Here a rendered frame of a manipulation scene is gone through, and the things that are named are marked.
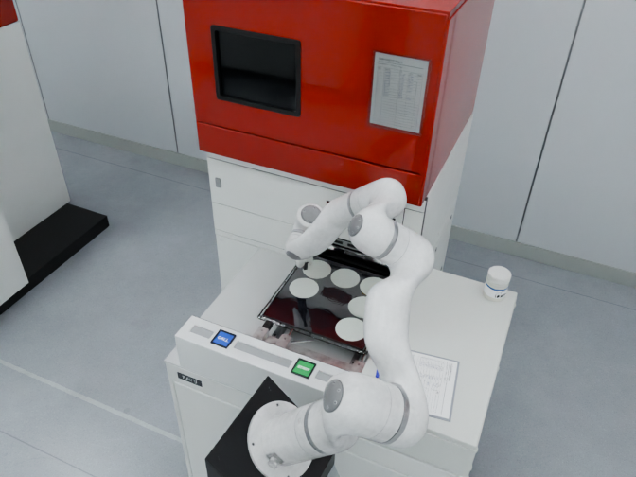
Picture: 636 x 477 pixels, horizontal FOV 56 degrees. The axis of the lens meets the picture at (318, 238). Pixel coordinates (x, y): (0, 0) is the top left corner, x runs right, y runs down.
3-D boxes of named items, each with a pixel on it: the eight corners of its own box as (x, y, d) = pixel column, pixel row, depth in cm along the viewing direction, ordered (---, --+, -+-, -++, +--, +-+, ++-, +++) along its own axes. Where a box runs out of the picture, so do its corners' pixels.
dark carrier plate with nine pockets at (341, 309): (308, 255, 218) (308, 254, 218) (397, 282, 207) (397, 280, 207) (263, 316, 193) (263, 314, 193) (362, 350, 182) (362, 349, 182)
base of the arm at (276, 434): (289, 499, 142) (337, 490, 129) (233, 447, 139) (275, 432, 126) (323, 434, 155) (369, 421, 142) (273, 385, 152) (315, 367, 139)
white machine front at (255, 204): (218, 230, 241) (209, 142, 216) (413, 289, 216) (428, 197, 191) (214, 235, 238) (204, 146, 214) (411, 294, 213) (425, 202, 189)
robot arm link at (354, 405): (344, 460, 133) (421, 442, 117) (275, 441, 125) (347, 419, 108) (348, 407, 140) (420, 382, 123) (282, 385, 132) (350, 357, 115)
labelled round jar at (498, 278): (485, 285, 197) (490, 262, 191) (506, 291, 194) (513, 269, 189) (480, 298, 191) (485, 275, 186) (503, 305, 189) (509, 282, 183)
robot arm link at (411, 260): (337, 437, 121) (397, 455, 128) (376, 432, 112) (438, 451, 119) (362, 225, 145) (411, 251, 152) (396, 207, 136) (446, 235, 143)
